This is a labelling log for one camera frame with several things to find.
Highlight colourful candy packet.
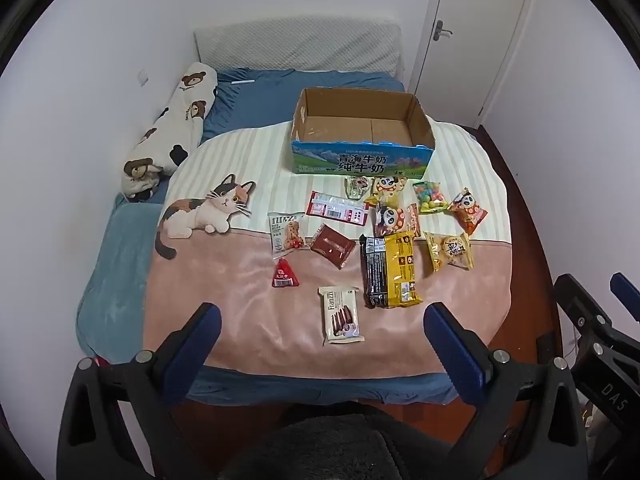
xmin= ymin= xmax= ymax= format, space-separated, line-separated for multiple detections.
xmin=412 ymin=180 xmax=454 ymax=215

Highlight light blue fleece blanket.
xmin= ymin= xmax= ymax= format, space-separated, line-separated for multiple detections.
xmin=76 ymin=194 xmax=168 ymax=363

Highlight red triangular snack packet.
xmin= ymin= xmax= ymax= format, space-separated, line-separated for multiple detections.
xmin=272 ymin=258 xmax=301 ymax=289

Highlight dark red square packet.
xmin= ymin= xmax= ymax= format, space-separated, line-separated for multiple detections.
xmin=309 ymin=223 xmax=357 ymax=270

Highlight red panda snack packet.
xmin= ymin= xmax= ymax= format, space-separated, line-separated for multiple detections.
xmin=374 ymin=203 xmax=422 ymax=239

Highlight white chocolate wafer packet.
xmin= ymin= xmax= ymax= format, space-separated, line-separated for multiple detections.
xmin=318 ymin=285 xmax=366 ymax=346

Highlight person's dark grey clothing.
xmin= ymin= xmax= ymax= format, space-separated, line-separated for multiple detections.
xmin=215 ymin=402 xmax=453 ymax=480

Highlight black and yellow biscuit packet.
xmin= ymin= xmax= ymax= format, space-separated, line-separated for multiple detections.
xmin=359 ymin=231 xmax=424 ymax=310

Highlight blue bed sheet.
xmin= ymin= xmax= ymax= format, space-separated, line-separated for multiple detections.
xmin=75 ymin=67 xmax=462 ymax=407

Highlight cat printed blanket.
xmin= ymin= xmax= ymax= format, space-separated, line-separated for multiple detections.
xmin=142 ymin=120 xmax=514 ymax=377

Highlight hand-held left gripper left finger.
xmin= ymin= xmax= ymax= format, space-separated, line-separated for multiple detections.
xmin=56 ymin=302 xmax=223 ymax=480

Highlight bear print long pillow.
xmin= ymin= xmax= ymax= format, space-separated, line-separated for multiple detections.
xmin=122 ymin=61 xmax=219 ymax=204

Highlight orange panda snack packet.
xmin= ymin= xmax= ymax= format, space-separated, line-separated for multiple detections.
xmin=448 ymin=188 xmax=489 ymax=236

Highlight small clear cartoon packet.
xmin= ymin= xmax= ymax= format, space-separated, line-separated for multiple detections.
xmin=343 ymin=175 xmax=374 ymax=201

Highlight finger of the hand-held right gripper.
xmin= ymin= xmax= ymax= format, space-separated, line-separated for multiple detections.
xmin=609 ymin=272 xmax=640 ymax=322
xmin=552 ymin=273 xmax=618 ymax=343

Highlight yellow panda snack packet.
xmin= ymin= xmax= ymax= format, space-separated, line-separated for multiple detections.
xmin=364 ymin=175 xmax=409 ymax=209

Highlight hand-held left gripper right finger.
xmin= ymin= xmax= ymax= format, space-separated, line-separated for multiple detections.
xmin=423 ymin=301 xmax=588 ymax=480

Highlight yellow puffed snack packet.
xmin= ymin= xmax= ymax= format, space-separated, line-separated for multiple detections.
xmin=423 ymin=231 xmax=474 ymax=274

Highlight white cookie packet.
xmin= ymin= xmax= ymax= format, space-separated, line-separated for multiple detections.
xmin=267 ymin=211 xmax=307 ymax=260

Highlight white door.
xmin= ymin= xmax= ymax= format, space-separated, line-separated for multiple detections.
xmin=407 ymin=0 xmax=539 ymax=129

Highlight red and white long packet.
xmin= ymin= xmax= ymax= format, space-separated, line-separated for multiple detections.
xmin=305 ymin=190 xmax=369 ymax=225

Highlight printed cardboard box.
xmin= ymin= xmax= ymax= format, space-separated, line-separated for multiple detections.
xmin=290 ymin=87 xmax=436 ymax=181

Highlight pale quilted headboard cushion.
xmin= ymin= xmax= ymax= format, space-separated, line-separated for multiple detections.
xmin=193 ymin=15 xmax=404 ymax=79

